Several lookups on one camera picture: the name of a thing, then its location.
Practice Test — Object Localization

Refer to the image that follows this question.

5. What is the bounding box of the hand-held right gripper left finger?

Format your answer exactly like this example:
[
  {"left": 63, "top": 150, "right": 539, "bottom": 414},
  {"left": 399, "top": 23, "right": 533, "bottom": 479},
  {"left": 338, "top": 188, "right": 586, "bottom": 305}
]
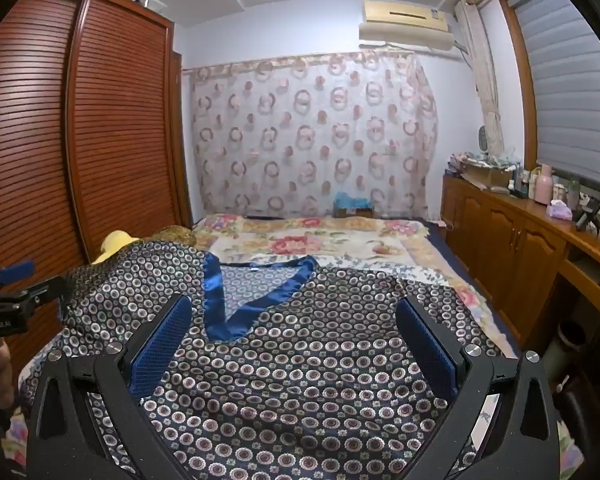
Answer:
[{"left": 25, "top": 294, "right": 196, "bottom": 480}]

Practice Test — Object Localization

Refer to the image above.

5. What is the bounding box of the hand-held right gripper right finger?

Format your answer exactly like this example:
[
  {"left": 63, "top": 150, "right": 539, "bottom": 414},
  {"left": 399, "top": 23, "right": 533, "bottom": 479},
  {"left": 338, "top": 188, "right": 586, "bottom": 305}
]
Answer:
[{"left": 396, "top": 296, "right": 568, "bottom": 480}]

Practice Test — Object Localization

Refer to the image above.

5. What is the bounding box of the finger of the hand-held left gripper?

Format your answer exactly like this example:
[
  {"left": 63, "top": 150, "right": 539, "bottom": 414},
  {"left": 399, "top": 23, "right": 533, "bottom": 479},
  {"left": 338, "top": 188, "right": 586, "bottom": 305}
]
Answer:
[
  {"left": 0, "top": 276, "right": 70, "bottom": 312},
  {"left": 0, "top": 259, "right": 37, "bottom": 288}
]

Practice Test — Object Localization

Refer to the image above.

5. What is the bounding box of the navy circle-patterned satin garment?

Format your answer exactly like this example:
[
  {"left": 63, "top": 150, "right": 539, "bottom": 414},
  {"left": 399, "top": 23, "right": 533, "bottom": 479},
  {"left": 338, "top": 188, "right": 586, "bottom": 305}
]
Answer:
[{"left": 60, "top": 240, "right": 506, "bottom": 480}]

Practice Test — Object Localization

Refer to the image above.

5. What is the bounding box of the yellow plush toy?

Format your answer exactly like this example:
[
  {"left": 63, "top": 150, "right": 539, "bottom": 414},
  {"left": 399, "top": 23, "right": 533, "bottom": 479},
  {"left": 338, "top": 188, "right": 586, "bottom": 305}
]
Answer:
[{"left": 92, "top": 231, "right": 142, "bottom": 265}]

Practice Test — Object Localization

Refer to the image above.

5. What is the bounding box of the white blue-flowered bed sheet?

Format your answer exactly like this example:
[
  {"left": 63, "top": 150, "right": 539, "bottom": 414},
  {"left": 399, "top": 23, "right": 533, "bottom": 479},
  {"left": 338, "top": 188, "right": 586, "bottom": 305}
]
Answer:
[{"left": 10, "top": 254, "right": 583, "bottom": 480}]

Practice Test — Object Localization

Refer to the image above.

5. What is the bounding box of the brown plush toy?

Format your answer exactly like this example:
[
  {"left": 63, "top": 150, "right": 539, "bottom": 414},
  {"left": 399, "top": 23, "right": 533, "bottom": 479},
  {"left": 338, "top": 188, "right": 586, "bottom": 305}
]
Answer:
[{"left": 149, "top": 226, "right": 197, "bottom": 249}]

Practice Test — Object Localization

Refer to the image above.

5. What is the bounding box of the wooden sideboard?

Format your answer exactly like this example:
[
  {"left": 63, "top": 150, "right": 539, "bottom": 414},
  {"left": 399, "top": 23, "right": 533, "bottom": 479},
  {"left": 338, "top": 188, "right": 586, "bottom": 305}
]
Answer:
[{"left": 440, "top": 174, "right": 600, "bottom": 348}]

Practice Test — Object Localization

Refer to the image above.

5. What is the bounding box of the grey waste bin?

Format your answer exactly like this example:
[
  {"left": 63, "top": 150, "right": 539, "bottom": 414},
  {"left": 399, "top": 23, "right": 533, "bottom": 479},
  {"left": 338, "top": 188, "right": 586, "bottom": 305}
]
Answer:
[{"left": 549, "top": 320, "right": 589, "bottom": 382}]

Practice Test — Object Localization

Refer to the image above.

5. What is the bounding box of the wooden louvered wardrobe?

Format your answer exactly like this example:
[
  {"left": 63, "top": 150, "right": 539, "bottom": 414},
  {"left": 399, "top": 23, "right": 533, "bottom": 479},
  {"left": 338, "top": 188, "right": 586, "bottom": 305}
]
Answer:
[{"left": 0, "top": 0, "right": 193, "bottom": 396}]

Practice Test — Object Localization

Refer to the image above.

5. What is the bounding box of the blue cloth bundle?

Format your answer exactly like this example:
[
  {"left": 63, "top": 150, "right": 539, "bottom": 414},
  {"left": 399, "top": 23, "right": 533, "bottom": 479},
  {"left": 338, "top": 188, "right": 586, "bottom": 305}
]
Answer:
[{"left": 332, "top": 191, "right": 376, "bottom": 218}]

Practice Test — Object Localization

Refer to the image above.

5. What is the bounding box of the cardboard box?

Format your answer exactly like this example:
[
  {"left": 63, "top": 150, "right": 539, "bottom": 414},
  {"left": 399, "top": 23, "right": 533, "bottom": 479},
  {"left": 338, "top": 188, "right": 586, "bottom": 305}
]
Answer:
[{"left": 462, "top": 160, "right": 514, "bottom": 189}]

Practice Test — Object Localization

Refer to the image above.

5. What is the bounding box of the purple tissue pack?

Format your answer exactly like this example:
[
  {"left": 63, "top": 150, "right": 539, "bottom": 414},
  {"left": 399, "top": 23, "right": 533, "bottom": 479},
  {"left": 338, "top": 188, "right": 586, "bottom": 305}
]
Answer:
[{"left": 546, "top": 200, "right": 574, "bottom": 222}]

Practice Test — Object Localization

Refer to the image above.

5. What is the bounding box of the pink bottle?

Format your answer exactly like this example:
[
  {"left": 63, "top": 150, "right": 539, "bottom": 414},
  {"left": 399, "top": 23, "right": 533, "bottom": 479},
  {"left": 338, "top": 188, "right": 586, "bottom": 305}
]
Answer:
[{"left": 535, "top": 164, "right": 557, "bottom": 206}]

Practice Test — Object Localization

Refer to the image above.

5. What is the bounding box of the small black tripod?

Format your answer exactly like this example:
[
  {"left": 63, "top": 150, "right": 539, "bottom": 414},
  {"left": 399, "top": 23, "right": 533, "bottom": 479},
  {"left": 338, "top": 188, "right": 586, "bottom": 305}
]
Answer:
[{"left": 572, "top": 197, "right": 600, "bottom": 234}]

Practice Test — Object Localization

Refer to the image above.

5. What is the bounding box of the sheer circle-patterned curtain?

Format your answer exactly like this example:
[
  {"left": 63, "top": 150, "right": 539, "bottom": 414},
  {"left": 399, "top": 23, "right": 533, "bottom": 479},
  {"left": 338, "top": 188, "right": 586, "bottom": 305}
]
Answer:
[{"left": 189, "top": 52, "right": 440, "bottom": 220}]

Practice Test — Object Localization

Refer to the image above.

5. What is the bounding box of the tied beige drape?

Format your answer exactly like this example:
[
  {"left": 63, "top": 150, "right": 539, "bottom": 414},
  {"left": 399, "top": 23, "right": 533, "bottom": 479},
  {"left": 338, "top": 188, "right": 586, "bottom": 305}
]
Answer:
[{"left": 455, "top": 0, "right": 506, "bottom": 158}]

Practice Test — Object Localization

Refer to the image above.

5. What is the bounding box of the grey window blind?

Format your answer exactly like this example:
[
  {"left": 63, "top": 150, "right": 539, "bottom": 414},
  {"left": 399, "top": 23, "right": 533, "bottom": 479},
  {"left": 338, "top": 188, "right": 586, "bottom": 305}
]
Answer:
[{"left": 507, "top": 0, "right": 600, "bottom": 196}]

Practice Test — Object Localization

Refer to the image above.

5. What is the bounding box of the wooden window frame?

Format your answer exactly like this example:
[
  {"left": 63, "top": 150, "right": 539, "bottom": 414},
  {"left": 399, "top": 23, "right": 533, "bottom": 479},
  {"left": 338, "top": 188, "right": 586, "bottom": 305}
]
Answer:
[{"left": 497, "top": 0, "right": 540, "bottom": 171}]

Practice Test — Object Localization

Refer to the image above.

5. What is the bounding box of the beige wall air conditioner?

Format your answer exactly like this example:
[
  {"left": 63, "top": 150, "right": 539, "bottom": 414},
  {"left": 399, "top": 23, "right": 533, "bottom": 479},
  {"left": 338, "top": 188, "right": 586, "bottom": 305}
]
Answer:
[{"left": 358, "top": 0, "right": 456, "bottom": 53}]

